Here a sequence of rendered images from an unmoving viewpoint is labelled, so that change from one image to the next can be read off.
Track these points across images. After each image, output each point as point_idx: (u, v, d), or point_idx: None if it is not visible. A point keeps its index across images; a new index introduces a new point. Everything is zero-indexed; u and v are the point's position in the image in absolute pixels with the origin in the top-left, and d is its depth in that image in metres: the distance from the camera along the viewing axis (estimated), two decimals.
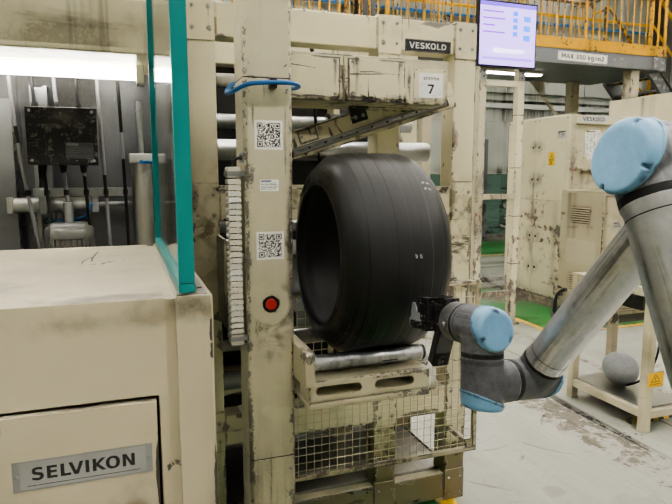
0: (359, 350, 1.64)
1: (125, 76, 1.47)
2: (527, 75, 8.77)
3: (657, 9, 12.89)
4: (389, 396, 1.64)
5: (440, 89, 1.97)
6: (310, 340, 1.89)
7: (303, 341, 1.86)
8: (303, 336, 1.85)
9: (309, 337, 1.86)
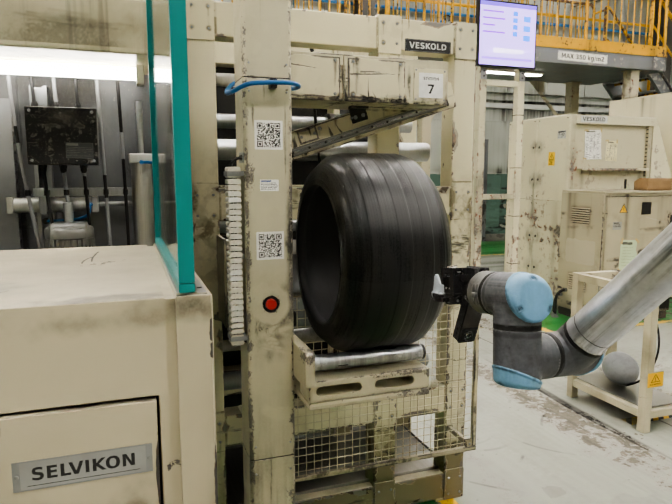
0: None
1: (125, 76, 1.47)
2: (527, 75, 8.77)
3: (657, 9, 12.89)
4: (389, 396, 1.64)
5: (440, 89, 1.97)
6: (312, 339, 1.87)
7: (303, 333, 1.86)
8: (302, 329, 1.87)
9: (308, 329, 1.87)
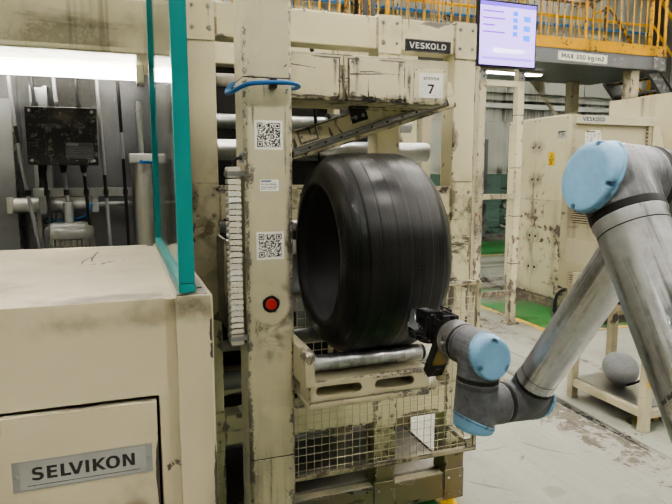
0: (360, 352, 1.63)
1: (125, 76, 1.47)
2: (527, 75, 8.77)
3: (657, 9, 12.89)
4: (389, 396, 1.64)
5: (440, 89, 1.97)
6: None
7: None
8: (302, 341, 1.86)
9: (308, 341, 1.87)
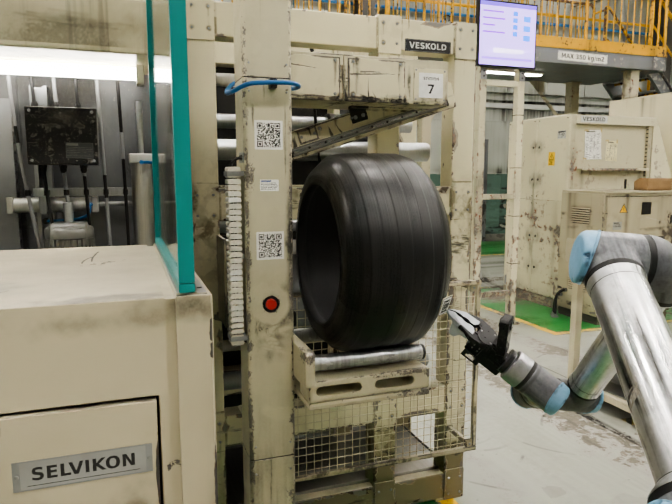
0: (359, 366, 1.64)
1: (125, 76, 1.47)
2: (527, 75, 8.77)
3: (657, 9, 12.89)
4: (389, 396, 1.64)
5: (440, 89, 1.97)
6: None
7: None
8: (302, 341, 1.86)
9: (308, 341, 1.87)
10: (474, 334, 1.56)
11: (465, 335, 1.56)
